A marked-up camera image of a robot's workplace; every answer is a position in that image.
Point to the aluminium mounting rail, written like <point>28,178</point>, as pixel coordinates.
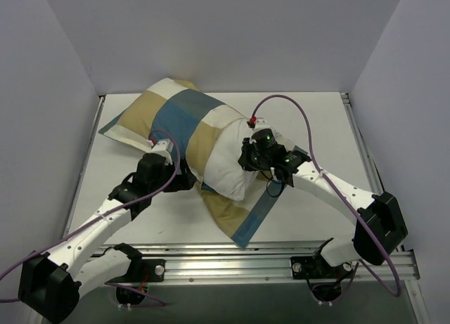
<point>191,264</point>

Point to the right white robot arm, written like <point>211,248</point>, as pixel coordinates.
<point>379,224</point>

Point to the white pillow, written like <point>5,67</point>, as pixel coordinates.
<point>223,174</point>

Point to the blue beige checked pillowcase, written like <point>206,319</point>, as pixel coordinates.
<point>195,121</point>

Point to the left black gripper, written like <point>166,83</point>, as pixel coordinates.
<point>188,178</point>

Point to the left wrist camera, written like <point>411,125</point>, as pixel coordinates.
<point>162,148</point>

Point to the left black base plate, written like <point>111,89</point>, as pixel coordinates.
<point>147,269</point>

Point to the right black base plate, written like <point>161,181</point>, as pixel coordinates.
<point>316,268</point>

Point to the right side aluminium rail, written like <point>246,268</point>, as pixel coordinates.
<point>369,165</point>

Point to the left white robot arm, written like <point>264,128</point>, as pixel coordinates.
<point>53,282</point>

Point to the left side aluminium rail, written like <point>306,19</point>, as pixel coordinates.
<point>92,134</point>

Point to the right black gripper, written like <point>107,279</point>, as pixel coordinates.
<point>247,159</point>

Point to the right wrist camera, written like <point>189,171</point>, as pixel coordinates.
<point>258,124</point>

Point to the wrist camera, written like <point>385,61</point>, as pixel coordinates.
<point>258,124</point>
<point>162,148</point>

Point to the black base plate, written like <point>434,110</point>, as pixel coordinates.
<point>147,269</point>
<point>316,268</point>

